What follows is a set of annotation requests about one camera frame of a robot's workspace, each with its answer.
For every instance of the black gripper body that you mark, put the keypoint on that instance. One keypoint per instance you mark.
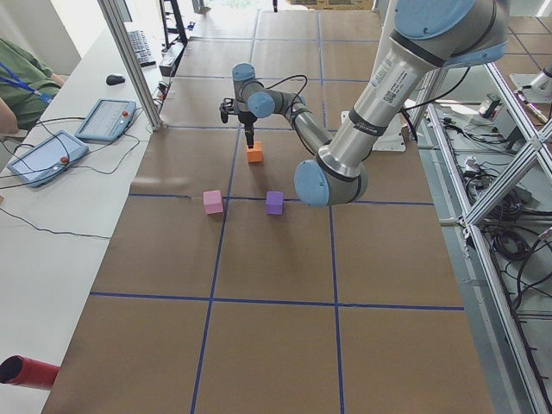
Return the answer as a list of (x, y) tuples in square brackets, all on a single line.
[(247, 121)]

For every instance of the orange foam cube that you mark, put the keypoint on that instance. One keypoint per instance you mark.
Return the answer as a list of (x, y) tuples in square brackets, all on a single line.
[(255, 153)]

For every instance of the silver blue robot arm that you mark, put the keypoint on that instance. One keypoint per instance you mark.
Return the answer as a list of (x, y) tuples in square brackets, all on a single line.
[(427, 35)]

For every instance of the purple foam cube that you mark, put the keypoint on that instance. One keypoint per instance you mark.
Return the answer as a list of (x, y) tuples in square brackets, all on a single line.
[(275, 203)]

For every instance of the pink foam cube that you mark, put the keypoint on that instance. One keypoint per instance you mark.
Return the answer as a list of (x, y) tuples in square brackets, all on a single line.
[(213, 202)]

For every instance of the black keyboard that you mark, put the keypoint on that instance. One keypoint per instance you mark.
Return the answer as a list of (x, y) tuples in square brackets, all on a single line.
[(140, 47)]

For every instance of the black computer mouse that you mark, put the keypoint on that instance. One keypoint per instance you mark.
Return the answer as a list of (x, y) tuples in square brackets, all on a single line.
[(114, 79)]

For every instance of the far blue teach pendant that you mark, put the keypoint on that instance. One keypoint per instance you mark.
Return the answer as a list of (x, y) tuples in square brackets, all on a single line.
[(107, 120)]

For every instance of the blue teach pendant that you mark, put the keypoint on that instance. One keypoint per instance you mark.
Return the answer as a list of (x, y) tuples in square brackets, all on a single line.
[(107, 120), (49, 159)]

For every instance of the near blue teach pendant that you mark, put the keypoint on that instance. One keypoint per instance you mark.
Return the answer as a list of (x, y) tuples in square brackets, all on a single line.
[(49, 159)]

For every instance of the person in green shirt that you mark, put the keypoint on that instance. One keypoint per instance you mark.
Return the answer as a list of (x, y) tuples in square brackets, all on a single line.
[(28, 86)]

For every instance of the red cardboard tube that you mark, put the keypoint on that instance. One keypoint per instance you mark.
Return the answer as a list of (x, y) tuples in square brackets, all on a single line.
[(19, 370)]

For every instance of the aluminium frame post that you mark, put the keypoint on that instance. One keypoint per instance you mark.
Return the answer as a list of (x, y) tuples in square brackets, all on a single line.
[(114, 21)]

